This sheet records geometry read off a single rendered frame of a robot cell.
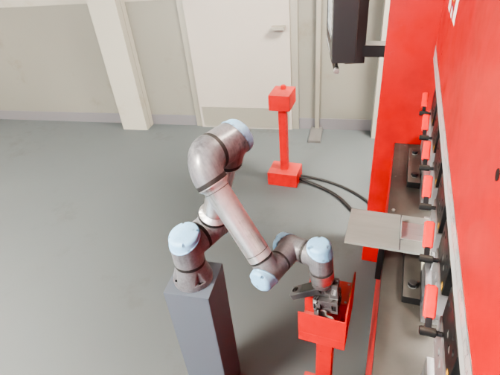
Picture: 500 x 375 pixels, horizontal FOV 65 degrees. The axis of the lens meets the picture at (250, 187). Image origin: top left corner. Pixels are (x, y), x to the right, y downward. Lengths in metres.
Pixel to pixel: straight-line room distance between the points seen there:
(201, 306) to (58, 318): 1.38
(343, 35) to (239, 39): 2.01
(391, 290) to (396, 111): 1.02
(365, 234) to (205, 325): 0.71
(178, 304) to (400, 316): 0.79
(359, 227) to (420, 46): 0.94
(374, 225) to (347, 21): 1.08
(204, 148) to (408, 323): 0.79
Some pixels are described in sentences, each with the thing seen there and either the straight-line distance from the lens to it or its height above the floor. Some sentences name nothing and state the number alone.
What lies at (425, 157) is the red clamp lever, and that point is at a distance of 1.33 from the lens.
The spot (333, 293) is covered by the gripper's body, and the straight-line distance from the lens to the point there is 1.32.
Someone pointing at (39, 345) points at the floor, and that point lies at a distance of 2.69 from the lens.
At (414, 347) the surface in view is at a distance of 1.28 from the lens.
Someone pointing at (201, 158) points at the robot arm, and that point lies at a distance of 1.10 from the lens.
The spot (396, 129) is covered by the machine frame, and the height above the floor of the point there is 0.95.
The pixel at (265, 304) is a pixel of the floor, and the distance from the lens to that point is 2.44.
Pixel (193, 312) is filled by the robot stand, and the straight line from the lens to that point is 1.59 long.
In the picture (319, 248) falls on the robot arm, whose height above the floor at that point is 1.09.
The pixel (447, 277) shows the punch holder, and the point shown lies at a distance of 0.90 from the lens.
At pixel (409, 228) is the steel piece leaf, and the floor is 1.00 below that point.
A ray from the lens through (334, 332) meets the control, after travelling 1.42.
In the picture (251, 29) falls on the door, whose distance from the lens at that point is 3.96.
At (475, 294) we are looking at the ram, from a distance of 0.68.
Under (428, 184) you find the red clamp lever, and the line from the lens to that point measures 1.17.
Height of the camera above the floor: 1.91
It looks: 35 degrees down
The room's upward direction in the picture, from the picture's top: 6 degrees counter-clockwise
